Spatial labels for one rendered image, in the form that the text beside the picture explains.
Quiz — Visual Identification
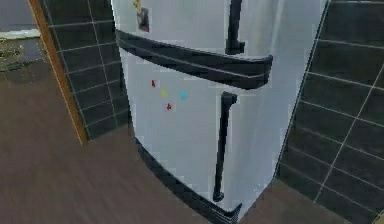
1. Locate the white fridge with black bands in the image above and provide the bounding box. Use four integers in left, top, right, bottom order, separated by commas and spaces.
110, 0, 329, 224

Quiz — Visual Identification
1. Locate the long black fridge handle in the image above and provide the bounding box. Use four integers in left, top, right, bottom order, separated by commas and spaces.
212, 91, 239, 203

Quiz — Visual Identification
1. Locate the short black fridge handle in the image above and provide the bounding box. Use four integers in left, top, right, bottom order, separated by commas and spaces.
225, 0, 246, 56

